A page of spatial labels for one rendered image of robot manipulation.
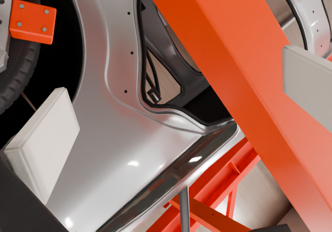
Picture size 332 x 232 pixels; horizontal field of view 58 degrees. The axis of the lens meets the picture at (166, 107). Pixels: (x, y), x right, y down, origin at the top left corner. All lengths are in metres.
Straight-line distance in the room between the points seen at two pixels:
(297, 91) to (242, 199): 7.06
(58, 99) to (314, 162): 0.73
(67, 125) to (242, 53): 0.56
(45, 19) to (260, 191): 6.99
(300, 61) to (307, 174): 0.67
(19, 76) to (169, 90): 5.37
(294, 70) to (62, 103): 0.13
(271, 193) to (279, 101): 6.95
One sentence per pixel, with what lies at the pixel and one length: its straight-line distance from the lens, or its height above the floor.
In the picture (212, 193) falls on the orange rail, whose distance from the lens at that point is 3.77.
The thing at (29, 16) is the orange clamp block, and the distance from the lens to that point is 0.74.
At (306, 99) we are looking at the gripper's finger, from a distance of 0.17.
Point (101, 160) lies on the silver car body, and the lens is 1.09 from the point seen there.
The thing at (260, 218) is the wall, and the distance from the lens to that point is 7.64.
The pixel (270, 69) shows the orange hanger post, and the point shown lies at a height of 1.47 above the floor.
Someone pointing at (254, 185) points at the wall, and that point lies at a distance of 7.31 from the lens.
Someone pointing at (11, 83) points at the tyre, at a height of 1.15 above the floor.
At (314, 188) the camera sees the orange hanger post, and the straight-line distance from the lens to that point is 0.86.
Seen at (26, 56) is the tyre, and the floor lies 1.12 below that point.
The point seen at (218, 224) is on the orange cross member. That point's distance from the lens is 2.34.
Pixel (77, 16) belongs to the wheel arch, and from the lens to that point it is 1.13.
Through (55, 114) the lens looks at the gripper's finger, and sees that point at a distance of 0.16.
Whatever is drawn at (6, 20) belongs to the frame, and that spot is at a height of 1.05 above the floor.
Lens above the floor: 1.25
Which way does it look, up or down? 13 degrees up
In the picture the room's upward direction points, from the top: 144 degrees clockwise
